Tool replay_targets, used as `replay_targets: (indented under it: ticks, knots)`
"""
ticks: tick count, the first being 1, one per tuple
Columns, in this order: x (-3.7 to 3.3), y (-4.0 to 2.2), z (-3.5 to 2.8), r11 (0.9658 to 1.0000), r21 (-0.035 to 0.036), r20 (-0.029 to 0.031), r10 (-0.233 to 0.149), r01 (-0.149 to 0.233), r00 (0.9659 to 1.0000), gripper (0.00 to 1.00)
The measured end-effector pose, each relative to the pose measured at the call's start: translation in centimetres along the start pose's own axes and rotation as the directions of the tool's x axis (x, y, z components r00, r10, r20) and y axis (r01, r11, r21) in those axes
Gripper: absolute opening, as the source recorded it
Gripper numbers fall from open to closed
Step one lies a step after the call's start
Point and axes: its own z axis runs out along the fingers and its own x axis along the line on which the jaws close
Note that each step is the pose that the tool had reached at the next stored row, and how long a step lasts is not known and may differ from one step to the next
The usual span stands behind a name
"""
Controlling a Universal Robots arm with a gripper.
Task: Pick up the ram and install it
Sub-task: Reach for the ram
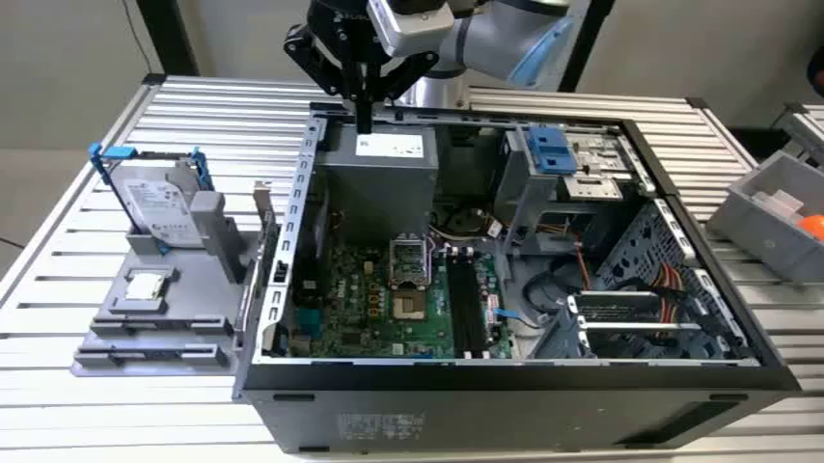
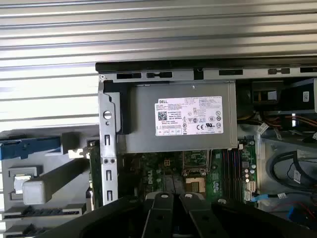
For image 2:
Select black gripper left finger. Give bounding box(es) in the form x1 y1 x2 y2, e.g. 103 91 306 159
36 192 175 238

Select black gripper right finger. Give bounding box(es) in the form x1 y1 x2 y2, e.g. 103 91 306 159
178 193 317 238

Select CPU socket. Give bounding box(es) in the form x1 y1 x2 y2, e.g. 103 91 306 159
184 176 207 193

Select green motherboard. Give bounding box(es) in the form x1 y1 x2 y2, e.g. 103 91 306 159
118 142 259 206

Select metal socket cover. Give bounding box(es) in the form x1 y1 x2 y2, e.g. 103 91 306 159
182 150 211 176

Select green graphics card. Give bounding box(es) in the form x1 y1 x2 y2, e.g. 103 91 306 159
88 145 104 208

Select black open PC case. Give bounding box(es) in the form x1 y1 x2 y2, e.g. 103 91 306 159
95 61 317 230

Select grey power supply unit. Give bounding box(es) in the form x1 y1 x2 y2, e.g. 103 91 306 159
117 81 236 153

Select grey parts rack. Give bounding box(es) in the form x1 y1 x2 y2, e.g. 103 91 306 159
0 123 101 238

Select hard disk in blue carrier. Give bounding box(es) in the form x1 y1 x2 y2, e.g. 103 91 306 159
0 128 62 161

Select black SATA cable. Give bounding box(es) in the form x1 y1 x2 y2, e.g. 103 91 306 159
266 148 317 196

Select orange yellow disk wires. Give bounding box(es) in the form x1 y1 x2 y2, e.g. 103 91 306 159
296 116 317 128

